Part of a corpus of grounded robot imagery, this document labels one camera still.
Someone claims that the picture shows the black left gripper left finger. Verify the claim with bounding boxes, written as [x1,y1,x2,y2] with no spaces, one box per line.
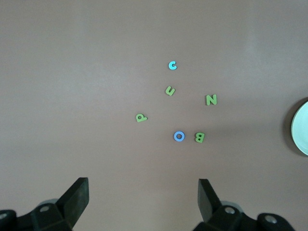
[0,177,90,231]

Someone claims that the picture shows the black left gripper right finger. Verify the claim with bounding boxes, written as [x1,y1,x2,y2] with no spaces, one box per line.
[193,178,295,231]

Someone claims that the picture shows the green foam letter N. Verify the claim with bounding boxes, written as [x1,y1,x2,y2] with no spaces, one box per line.
[205,94,218,106]

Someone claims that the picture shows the blue foam letter O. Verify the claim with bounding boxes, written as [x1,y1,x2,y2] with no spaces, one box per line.
[173,130,186,142]

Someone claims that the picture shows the pale green plate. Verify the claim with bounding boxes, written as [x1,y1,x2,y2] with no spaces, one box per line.
[290,100,308,156]

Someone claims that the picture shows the brown table cover mat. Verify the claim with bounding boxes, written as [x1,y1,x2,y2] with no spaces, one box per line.
[0,0,308,231]

